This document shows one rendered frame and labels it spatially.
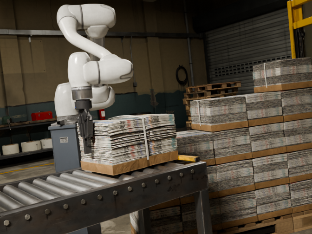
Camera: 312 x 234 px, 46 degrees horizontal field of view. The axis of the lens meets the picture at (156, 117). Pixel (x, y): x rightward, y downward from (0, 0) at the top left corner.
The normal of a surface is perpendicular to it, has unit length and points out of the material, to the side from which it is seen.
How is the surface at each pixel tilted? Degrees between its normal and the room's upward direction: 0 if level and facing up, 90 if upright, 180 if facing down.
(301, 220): 90
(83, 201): 90
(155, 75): 90
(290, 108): 90
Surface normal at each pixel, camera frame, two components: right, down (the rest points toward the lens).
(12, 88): 0.58, -0.02
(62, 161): -0.30, 0.08
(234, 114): 0.27, 0.02
